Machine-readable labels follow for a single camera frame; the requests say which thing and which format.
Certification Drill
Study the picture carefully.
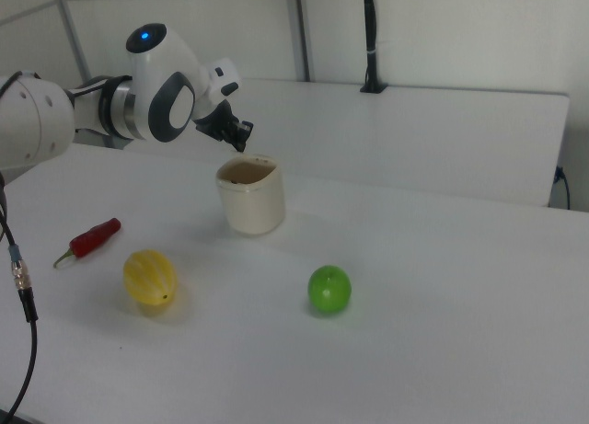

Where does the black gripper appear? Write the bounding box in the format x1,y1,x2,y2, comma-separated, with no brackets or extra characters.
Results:
194,99,255,155

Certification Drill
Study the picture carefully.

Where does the cream garbage bin with lid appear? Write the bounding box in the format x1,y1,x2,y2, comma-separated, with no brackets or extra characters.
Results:
215,154,286,236

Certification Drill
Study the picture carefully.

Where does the black pole with base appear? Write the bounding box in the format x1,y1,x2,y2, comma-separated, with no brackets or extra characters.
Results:
359,0,388,95

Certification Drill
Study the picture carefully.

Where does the yellow striped melon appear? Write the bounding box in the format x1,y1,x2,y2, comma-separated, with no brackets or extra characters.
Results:
122,249,179,306

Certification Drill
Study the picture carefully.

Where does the green apple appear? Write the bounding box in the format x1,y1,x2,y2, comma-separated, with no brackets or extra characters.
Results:
306,264,352,315

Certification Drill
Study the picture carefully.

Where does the red chili pepper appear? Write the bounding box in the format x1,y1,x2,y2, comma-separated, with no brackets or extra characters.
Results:
52,217,122,269

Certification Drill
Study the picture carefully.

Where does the grey metal frame post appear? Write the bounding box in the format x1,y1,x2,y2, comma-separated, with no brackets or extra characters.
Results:
52,0,116,149
287,0,313,83

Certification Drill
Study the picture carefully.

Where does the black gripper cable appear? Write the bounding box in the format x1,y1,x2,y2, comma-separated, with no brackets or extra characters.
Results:
0,70,40,421

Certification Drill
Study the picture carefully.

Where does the black wall cable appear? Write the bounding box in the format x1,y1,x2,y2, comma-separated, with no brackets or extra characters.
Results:
553,166,572,210

